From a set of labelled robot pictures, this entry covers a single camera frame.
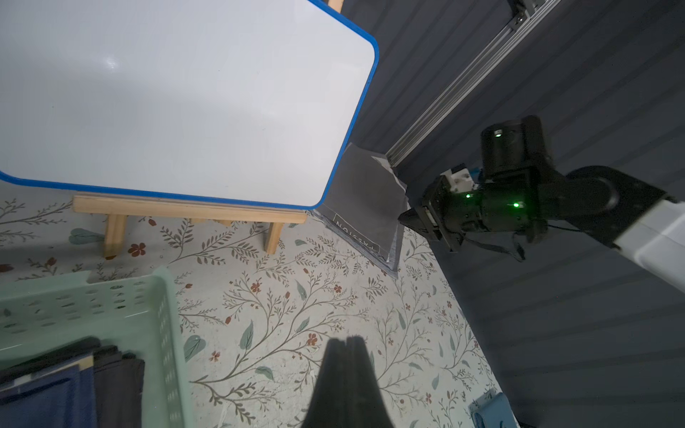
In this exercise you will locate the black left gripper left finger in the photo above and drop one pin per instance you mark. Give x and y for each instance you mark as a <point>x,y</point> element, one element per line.
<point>328,407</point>

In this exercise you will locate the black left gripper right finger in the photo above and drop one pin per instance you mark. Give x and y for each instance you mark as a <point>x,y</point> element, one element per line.
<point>364,401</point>

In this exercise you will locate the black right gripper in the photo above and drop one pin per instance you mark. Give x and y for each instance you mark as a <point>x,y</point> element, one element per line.
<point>502,204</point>

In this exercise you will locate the mint green plastic basket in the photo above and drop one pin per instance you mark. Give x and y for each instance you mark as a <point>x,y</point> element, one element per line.
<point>136,314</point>

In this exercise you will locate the dark grey checked pillowcase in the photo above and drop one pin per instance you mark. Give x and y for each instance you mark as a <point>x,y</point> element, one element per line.
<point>119,381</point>

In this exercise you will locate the navy blue striped pillowcase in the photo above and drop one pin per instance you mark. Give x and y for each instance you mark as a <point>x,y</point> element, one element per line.
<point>49,392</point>

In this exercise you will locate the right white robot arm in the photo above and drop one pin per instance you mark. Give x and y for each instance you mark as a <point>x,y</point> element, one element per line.
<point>641,222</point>

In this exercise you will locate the blue framed whiteboard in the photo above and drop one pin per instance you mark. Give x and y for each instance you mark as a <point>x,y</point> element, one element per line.
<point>247,102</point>

